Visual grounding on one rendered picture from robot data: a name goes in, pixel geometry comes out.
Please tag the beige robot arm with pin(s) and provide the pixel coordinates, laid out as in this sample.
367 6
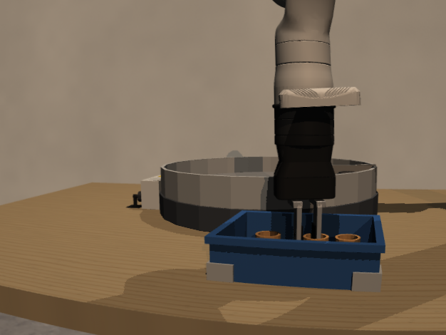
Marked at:
303 33

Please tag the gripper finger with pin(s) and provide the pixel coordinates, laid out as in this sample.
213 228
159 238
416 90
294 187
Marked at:
317 218
298 228

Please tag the dark blue crate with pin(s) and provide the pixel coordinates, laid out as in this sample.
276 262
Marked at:
236 255

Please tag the bronze bushing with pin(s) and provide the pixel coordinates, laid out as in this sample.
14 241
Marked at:
268 234
324 237
345 237

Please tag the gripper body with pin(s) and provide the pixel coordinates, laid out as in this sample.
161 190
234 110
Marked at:
304 131

